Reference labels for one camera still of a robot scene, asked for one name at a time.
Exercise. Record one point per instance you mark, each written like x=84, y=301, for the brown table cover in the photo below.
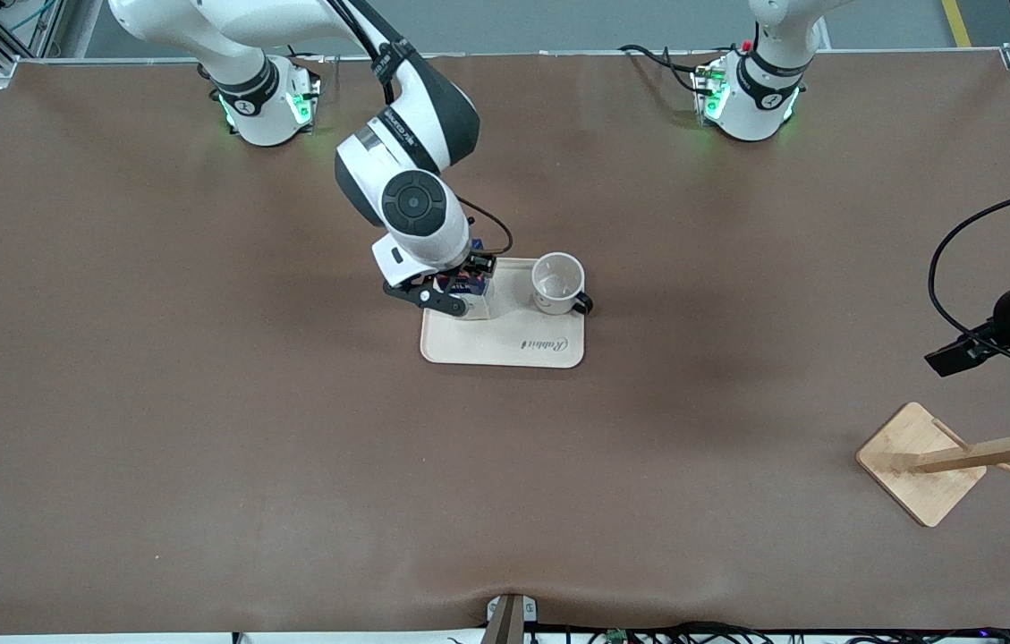
x=504, y=492

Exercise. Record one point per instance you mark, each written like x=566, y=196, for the metal table clamp bracket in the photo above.
x=511, y=617

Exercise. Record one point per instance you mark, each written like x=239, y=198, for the blue milk carton green cap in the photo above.
x=478, y=304

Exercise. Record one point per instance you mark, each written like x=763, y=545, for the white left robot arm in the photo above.
x=751, y=116

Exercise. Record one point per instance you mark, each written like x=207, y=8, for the wooden mug stand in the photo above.
x=912, y=461

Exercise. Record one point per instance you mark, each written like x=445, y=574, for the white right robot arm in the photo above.
x=415, y=134

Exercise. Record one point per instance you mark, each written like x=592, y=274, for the beige tray with bear print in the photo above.
x=504, y=344

